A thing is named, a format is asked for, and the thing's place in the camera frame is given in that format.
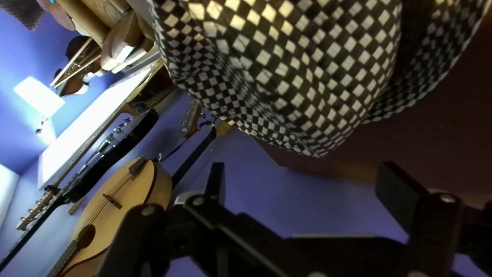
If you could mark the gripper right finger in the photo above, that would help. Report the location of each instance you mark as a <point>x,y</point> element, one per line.
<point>434,231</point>

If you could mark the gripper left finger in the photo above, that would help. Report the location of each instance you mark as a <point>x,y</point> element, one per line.
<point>161,238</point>

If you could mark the black and white checkered hat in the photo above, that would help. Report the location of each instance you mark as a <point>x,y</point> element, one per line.
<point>292,69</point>

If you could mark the tan wooden mandolin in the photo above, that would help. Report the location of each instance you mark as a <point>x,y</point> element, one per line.
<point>123,200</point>

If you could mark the black electric guitar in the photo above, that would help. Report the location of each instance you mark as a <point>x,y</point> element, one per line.
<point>111,154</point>

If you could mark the tan guitar headstock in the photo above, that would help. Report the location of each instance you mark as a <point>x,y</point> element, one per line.
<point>35,211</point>
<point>190,117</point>

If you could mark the white window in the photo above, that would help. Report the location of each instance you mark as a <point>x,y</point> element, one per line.
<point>88,127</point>

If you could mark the brown violin with bow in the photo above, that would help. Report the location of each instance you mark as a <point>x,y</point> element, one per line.
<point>75,82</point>

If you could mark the pile of wooden instrument parts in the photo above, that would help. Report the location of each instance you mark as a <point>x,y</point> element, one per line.
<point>111,34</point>

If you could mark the grey acoustic foam panel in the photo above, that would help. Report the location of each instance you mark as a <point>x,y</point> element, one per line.
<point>23,11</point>

